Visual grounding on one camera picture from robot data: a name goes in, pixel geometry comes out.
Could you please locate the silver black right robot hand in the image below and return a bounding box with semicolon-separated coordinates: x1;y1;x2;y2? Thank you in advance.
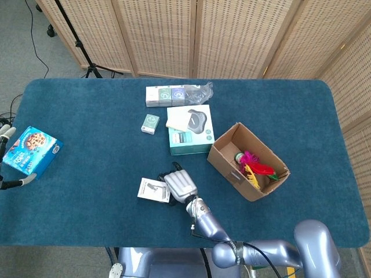
158;162;199;206

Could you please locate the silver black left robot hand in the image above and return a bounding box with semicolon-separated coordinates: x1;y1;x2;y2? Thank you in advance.
0;126;38;191

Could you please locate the small white card package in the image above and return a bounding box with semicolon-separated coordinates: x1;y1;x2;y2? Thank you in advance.
137;177;172;203

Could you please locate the colourful feather shuttlecock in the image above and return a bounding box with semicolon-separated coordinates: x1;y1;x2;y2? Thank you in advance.
234;150;280;190

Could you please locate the blue cookie box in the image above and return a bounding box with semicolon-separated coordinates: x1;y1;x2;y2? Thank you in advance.
2;126;64;180

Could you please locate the teal speakerphone product box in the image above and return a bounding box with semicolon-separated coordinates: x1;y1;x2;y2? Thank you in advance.
168;104;215;156

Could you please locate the brown cardboard box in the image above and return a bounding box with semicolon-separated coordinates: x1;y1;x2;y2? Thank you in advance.
206;122;291;203

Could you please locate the black tripod stand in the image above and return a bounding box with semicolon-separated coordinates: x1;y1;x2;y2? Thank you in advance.
54;0;124;79

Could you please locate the pale yellow sticky note pad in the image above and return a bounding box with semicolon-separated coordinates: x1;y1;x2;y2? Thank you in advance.
165;107;192;131

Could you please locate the blue-grey robot torso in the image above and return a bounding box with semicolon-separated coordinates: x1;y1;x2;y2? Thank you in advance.
108;247;241;278

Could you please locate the small blue tissue pack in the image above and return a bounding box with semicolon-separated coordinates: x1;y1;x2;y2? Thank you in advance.
171;85;186;106

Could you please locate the small dark green tissue pack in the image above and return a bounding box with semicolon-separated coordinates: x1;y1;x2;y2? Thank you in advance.
158;86;173;107

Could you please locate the clear plastic bag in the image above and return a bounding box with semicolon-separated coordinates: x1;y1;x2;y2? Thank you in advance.
183;82;214;105

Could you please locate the blue carpet table cover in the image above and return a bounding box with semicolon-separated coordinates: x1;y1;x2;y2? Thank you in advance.
0;78;368;248

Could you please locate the black office chair base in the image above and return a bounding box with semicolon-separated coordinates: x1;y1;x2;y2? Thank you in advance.
35;2;57;38

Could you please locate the woven wooden folding screen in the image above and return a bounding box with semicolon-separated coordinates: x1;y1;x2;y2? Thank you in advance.
36;0;371;278

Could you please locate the black cable bundle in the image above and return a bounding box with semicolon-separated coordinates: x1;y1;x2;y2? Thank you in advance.
0;94;23;128

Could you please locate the black floor cable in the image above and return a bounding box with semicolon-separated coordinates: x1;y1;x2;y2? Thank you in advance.
24;0;50;79

